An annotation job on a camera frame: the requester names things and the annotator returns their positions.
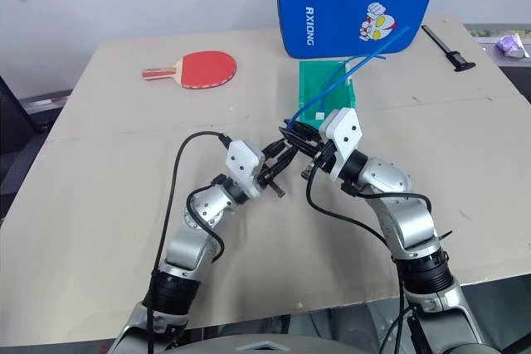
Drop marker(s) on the purple crumpled bag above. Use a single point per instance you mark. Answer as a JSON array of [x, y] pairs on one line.
[[513, 46]]

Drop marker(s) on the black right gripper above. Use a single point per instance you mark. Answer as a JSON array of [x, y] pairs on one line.
[[323, 155]]

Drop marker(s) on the black caliper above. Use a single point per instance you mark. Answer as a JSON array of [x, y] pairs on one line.
[[446, 47]]

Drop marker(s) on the dark side table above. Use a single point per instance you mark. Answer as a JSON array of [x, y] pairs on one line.
[[508, 68]]

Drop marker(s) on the green plastic bin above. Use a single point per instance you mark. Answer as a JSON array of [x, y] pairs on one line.
[[319, 88]]

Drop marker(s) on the grey robot torso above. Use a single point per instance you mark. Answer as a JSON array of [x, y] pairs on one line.
[[269, 343]]

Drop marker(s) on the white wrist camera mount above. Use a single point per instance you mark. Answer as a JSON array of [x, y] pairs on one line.
[[344, 132], [242, 161]]

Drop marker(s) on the small white label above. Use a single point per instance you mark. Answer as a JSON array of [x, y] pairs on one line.
[[320, 116]]

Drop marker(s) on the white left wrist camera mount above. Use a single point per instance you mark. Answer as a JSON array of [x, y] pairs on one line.
[[242, 161]]

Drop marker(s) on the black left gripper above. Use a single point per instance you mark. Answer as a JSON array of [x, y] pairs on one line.
[[265, 176]]

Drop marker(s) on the red table tennis paddle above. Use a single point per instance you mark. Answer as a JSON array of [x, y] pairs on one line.
[[205, 69]]

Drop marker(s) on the blue zippered case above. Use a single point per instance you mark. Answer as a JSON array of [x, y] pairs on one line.
[[332, 14]]

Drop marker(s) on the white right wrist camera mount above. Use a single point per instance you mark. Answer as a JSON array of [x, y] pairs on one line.
[[344, 132]]

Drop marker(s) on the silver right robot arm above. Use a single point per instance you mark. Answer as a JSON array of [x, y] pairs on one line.
[[408, 221]]

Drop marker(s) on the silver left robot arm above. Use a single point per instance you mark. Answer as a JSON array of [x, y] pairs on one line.
[[195, 221]]

